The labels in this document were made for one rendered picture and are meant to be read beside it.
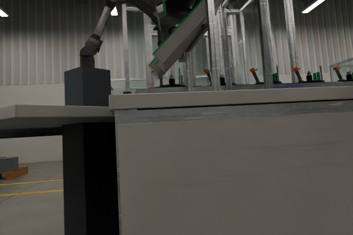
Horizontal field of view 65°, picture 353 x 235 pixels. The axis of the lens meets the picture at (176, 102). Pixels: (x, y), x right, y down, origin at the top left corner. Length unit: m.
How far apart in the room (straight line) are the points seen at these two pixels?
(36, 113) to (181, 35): 0.47
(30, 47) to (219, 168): 9.99
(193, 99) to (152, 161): 0.15
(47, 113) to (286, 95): 0.55
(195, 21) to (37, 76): 9.39
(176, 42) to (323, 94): 0.44
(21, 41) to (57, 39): 1.13
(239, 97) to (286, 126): 0.12
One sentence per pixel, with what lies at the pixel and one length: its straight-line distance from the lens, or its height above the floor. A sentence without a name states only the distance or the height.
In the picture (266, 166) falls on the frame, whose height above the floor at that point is 0.69.
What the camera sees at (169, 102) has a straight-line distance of 0.57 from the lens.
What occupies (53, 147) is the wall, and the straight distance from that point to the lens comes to 9.81.
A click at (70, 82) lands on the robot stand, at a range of 1.25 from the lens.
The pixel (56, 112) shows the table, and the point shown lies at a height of 0.84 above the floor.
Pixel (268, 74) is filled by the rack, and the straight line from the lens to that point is 0.90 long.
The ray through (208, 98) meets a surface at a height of 0.84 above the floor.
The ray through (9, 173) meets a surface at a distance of 6.48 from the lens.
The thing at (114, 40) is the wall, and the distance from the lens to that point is 9.91.
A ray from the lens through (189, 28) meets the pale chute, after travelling 0.89.
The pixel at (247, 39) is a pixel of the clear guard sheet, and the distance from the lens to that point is 2.96.
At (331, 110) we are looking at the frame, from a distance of 0.75.
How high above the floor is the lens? 0.79
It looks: 5 degrees up
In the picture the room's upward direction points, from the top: 3 degrees counter-clockwise
